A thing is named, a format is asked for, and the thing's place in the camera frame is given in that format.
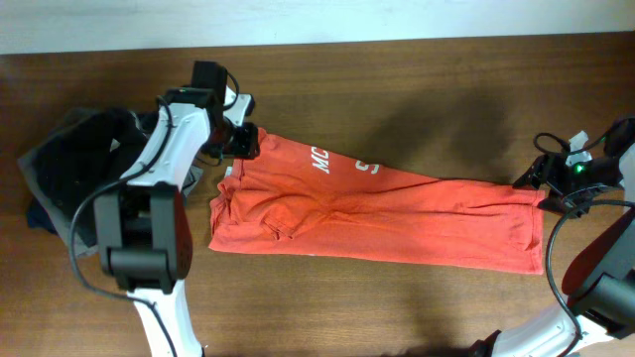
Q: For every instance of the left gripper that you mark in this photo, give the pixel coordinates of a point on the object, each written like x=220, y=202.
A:
x=247, y=144

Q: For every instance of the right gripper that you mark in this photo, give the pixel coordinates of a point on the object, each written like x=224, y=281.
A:
x=547, y=170

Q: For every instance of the orange t-shirt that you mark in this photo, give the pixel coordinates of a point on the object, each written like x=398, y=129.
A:
x=297, y=199

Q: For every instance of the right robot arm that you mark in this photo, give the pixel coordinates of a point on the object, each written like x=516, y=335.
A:
x=595, y=300

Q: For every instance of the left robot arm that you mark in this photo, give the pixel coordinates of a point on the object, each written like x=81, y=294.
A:
x=143, y=235

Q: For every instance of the dark folded clothes pile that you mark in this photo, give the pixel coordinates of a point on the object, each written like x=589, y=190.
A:
x=87, y=150

